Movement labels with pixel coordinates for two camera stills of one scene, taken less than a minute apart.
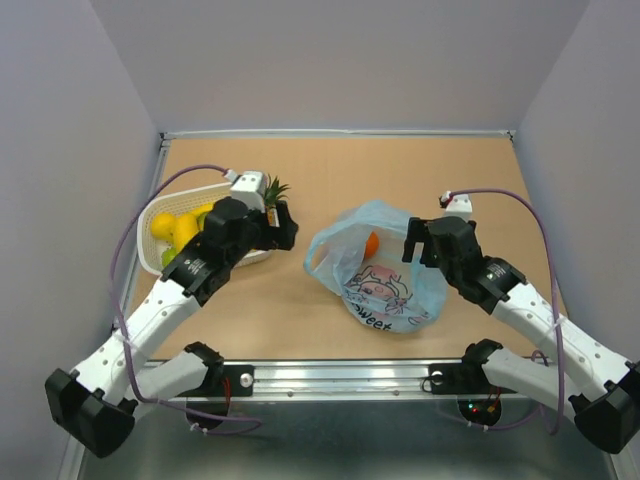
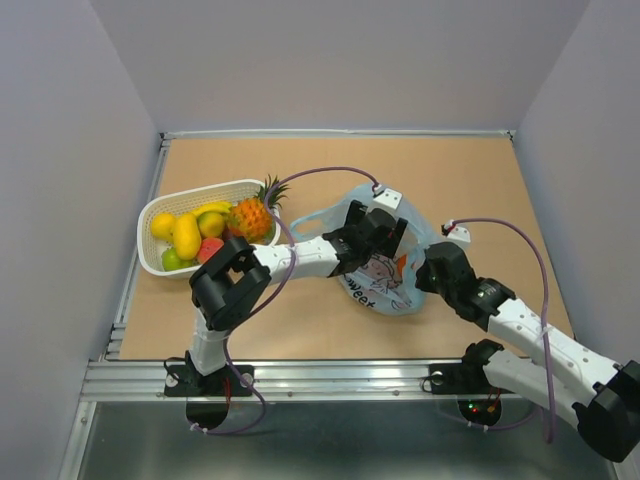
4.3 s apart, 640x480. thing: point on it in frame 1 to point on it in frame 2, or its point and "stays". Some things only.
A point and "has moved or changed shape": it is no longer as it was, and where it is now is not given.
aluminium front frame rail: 344,380 stays
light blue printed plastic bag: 361,256 has moved or changed shape
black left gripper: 277,237 to 389,244
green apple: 167,256 stays
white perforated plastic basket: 152,248 stays
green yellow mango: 185,227 stays
